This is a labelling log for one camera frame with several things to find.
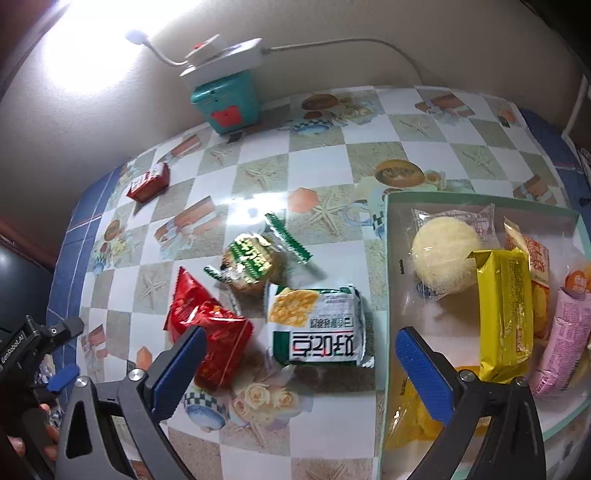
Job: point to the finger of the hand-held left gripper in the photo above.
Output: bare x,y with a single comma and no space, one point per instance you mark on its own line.
63,377
57,332

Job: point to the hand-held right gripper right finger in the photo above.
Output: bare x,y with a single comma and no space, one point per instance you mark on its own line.
424,376

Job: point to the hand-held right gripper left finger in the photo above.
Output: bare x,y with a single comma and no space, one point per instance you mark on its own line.
181,369

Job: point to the clear yellow snack packet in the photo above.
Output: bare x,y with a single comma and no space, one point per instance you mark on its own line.
406,415

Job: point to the red snack packet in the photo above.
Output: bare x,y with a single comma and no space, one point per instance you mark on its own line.
226,341
187,300

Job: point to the teal-rimmed white tray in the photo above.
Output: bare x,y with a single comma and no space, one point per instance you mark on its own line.
461,323

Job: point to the green and white cracker packet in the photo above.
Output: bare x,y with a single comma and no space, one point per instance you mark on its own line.
318,327

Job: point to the round yellow cake packet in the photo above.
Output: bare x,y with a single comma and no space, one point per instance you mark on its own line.
443,258

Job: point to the green round cookie packet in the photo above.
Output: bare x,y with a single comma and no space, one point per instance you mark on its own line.
251,258

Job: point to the pink snack packet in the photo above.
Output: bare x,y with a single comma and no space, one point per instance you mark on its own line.
561,341

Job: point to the orange label biscuit packet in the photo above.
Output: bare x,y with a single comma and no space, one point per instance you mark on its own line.
538,272

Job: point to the person's left hand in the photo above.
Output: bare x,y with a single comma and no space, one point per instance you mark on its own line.
50,436

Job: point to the dark cabinet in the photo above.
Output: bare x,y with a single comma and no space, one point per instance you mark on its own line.
21,277

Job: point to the small red box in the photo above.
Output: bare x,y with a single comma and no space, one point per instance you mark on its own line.
147,182

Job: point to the checkered printed tablecloth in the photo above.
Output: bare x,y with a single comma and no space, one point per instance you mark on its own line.
323,175

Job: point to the teal box with red label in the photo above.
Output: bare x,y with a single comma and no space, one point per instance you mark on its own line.
226,99

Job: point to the white gooseneck lamp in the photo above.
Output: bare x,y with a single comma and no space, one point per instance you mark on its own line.
157,50

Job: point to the white power strip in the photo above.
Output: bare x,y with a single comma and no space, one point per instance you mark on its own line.
226,57

